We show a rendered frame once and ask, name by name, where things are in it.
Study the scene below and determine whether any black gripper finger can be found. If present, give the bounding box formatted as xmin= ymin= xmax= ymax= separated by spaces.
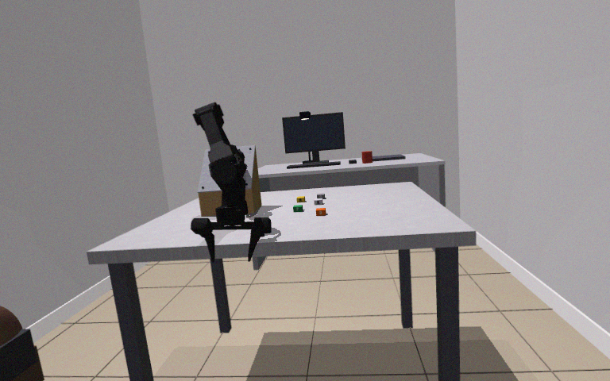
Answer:
xmin=198 ymin=230 xmax=214 ymax=263
xmin=248 ymin=229 xmax=264 ymax=262

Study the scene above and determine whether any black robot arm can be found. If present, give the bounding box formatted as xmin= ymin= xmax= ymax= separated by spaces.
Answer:
xmin=193 ymin=102 xmax=248 ymax=222

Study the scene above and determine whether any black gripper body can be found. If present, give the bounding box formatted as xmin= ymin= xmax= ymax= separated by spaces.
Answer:
xmin=190 ymin=195 xmax=272 ymax=234

